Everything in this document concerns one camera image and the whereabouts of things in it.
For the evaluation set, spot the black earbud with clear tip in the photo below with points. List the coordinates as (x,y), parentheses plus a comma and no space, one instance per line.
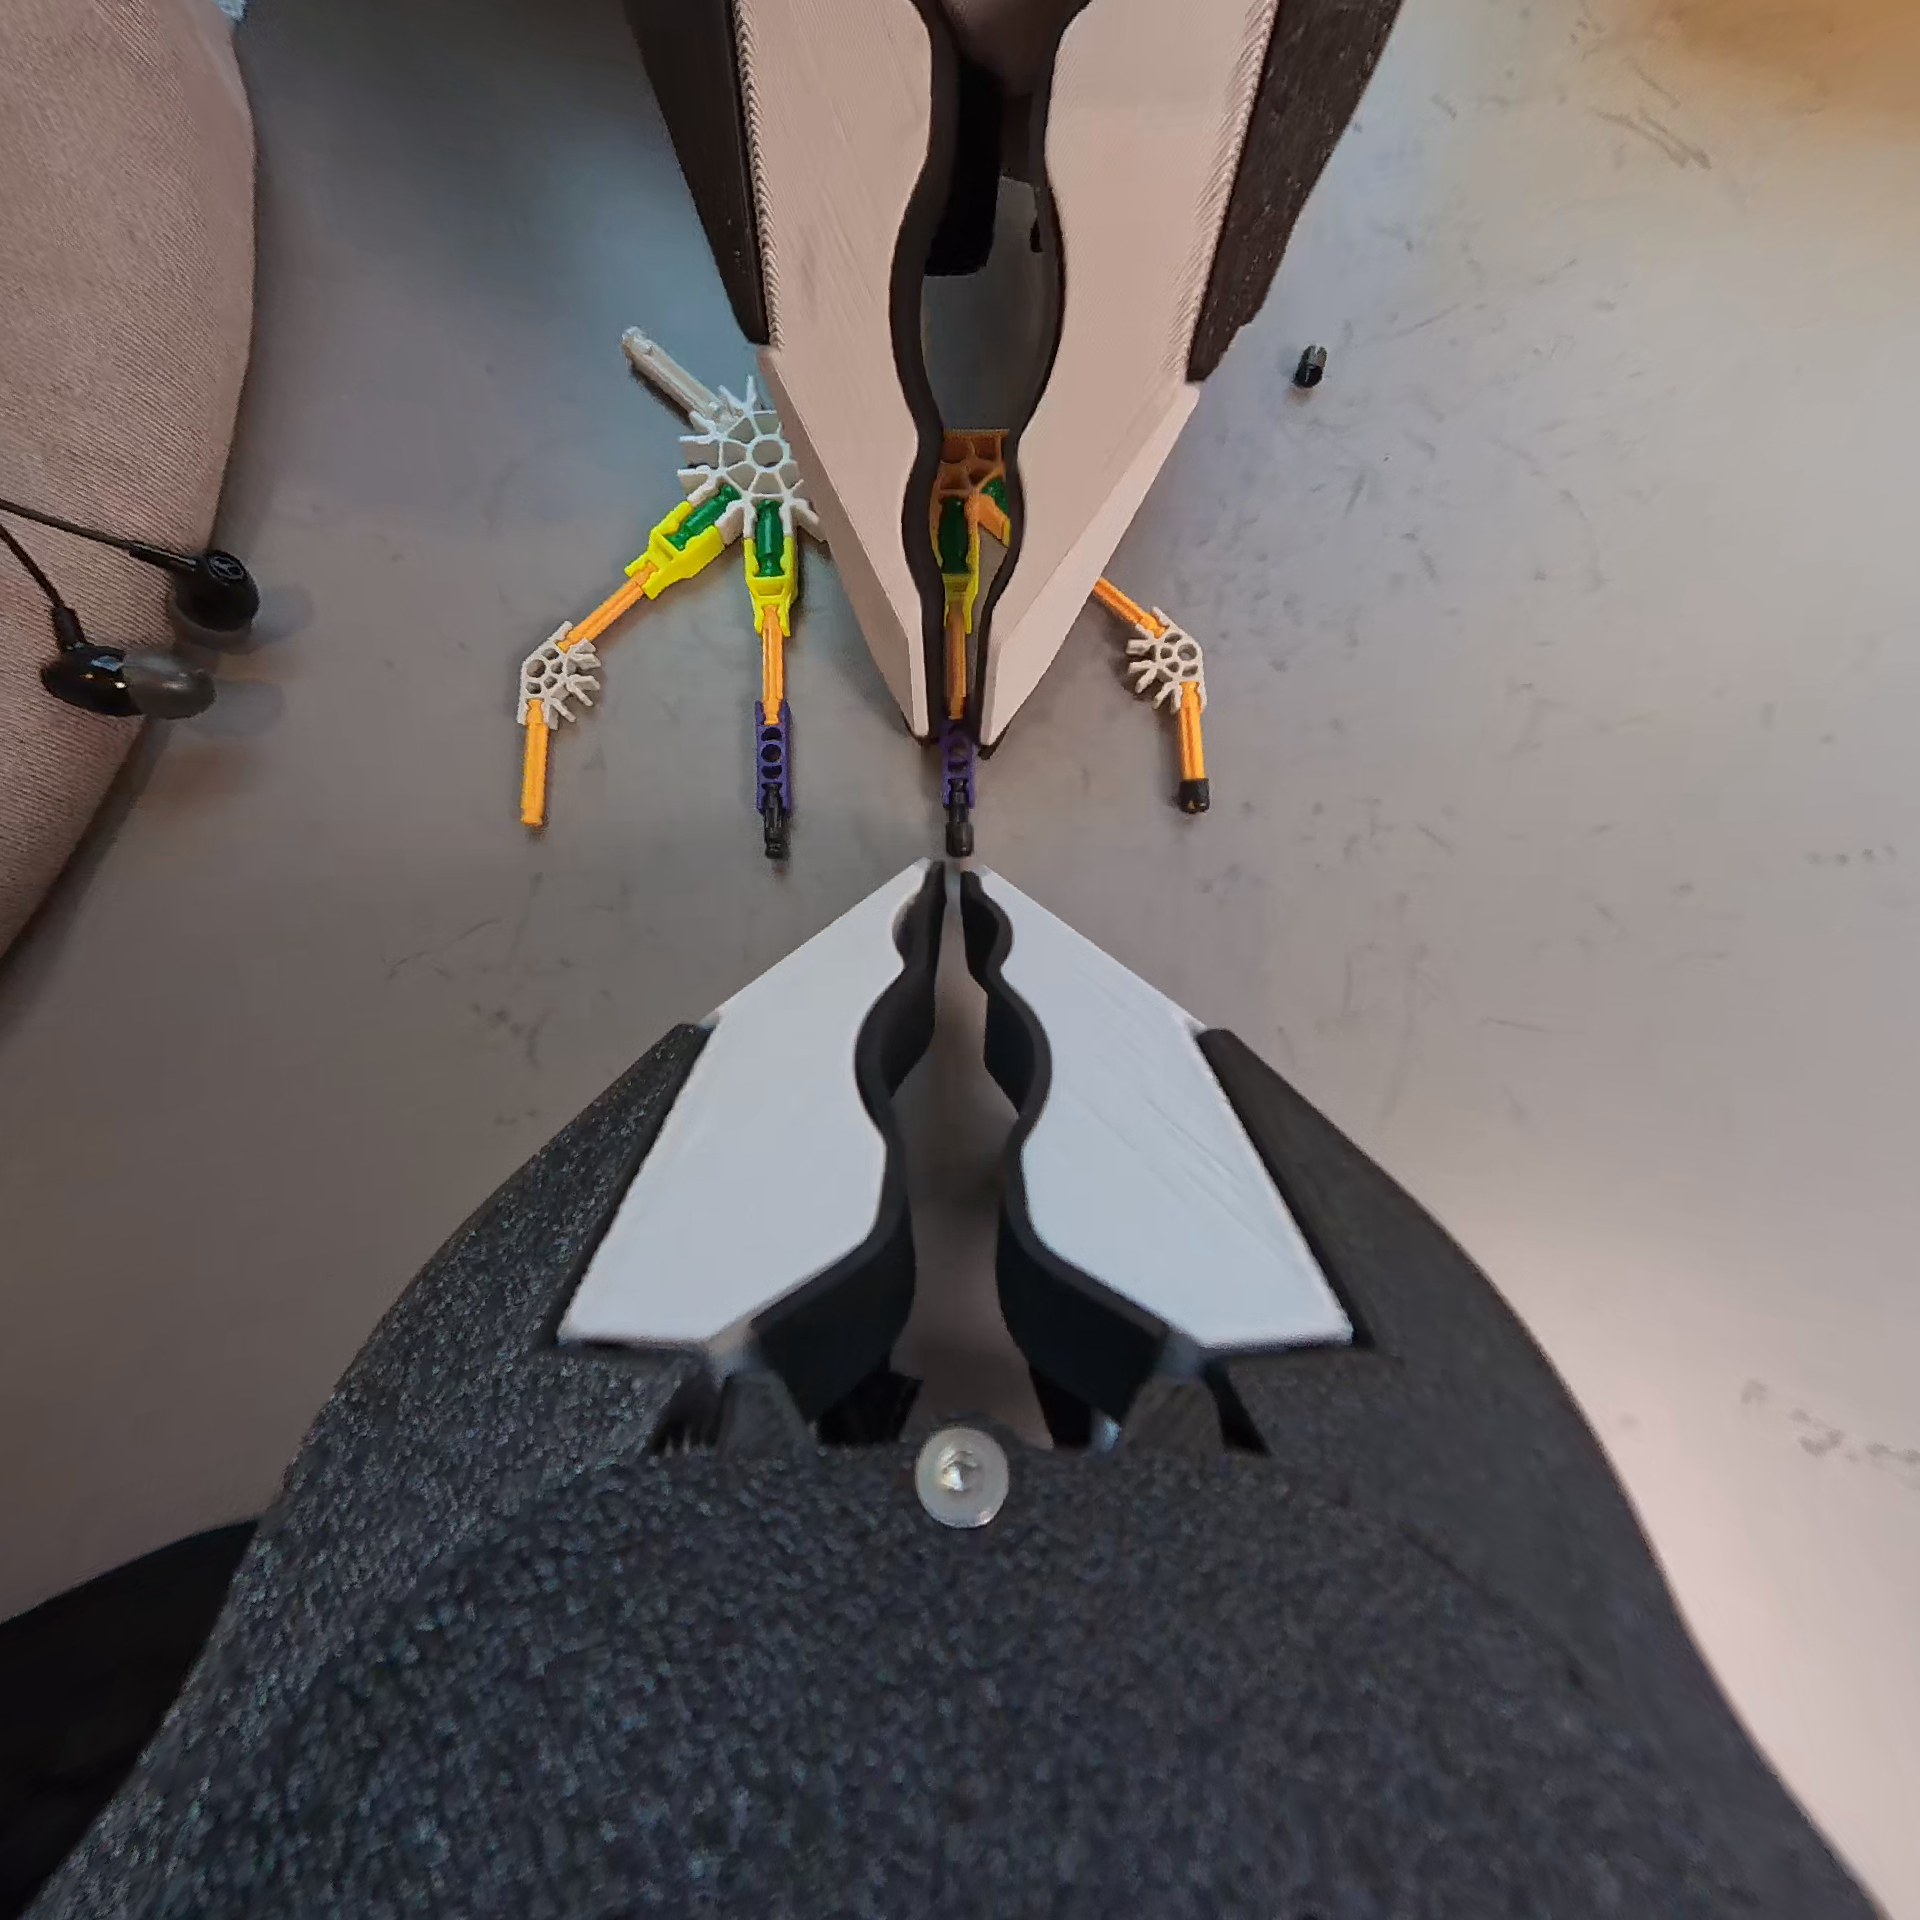
(129,682)

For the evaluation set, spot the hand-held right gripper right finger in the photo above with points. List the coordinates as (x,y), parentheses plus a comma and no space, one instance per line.
(1170,1171)

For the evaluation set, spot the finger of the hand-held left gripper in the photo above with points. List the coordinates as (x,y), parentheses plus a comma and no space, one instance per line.
(826,226)
(1141,226)

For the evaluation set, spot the colourful rod-and-connector toy animal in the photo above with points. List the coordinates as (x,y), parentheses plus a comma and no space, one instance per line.
(774,579)

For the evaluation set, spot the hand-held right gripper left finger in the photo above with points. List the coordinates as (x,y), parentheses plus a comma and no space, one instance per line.
(750,1171)

